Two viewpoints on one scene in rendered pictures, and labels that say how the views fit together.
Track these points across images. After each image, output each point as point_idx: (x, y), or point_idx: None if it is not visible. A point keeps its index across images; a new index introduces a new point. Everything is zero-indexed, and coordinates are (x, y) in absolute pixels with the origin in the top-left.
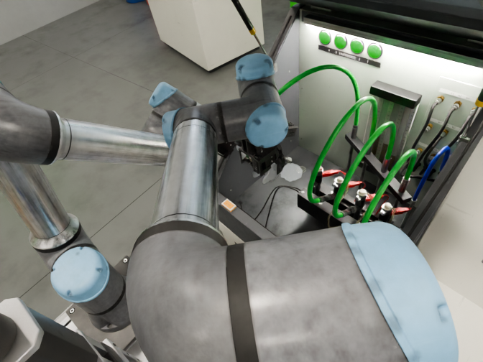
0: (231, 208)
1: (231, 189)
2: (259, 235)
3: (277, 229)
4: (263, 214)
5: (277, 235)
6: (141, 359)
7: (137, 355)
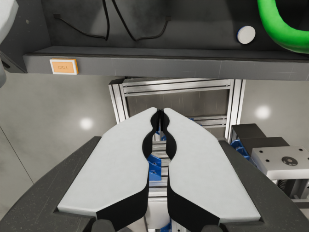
0: (74, 70)
1: (27, 21)
2: (147, 76)
3: (140, 15)
4: (103, 7)
5: (147, 24)
6: (155, 217)
7: (150, 217)
